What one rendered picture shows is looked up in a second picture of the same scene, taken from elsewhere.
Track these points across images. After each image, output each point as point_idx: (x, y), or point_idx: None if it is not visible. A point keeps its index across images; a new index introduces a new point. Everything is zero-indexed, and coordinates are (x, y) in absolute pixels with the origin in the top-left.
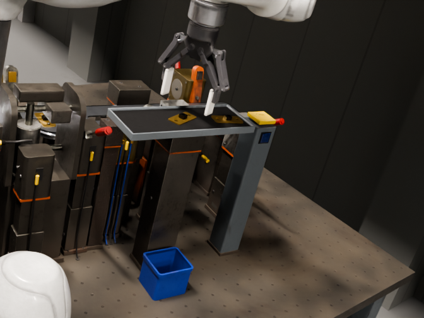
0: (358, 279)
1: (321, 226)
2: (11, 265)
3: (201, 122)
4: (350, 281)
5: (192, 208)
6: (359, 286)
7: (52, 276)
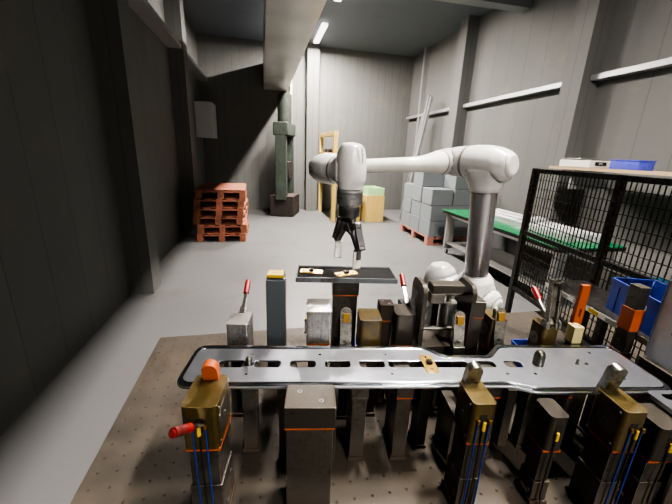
0: (209, 341)
1: (167, 377)
2: (448, 263)
3: (334, 271)
4: (217, 341)
5: (264, 417)
6: (216, 338)
7: (433, 262)
